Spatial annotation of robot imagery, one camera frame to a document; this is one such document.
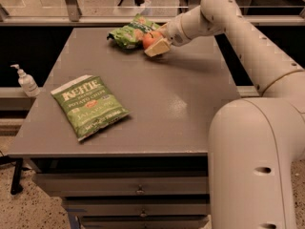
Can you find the white pump sanitizer bottle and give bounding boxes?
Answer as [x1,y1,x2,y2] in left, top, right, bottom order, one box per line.
[11,64,40,97]

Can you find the grey drawer cabinet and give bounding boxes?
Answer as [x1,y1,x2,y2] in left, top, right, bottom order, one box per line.
[9,29,238,229]

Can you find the red apple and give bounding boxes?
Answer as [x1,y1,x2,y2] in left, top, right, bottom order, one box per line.
[142,31,163,49]

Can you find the grey drawer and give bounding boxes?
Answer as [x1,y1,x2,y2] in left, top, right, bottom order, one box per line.
[80,216,209,229]
[62,198,210,217]
[33,173,209,197]

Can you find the middle grey drawer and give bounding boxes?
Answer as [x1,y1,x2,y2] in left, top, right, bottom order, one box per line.
[62,198,210,217]

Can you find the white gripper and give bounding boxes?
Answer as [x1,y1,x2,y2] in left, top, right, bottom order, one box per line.
[144,15,191,57]

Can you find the green Kettle jalapeno chip bag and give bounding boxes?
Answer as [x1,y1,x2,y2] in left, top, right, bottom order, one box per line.
[51,75,130,141]

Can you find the bottom grey drawer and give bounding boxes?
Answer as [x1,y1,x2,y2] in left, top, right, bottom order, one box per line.
[80,216,209,229]

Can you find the black stand leg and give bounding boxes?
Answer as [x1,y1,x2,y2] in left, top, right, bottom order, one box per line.
[0,156,23,195]

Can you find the green rice chip bag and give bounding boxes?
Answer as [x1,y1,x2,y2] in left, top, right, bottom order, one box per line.
[107,13,159,49]

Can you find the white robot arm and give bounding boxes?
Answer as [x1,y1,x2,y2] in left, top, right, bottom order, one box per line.
[145,0,305,229]

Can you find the metal railing frame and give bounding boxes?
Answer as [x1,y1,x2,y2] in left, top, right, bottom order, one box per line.
[0,0,305,26]

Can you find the top grey drawer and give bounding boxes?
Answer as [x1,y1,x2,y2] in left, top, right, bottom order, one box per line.
[33,173,209,197]

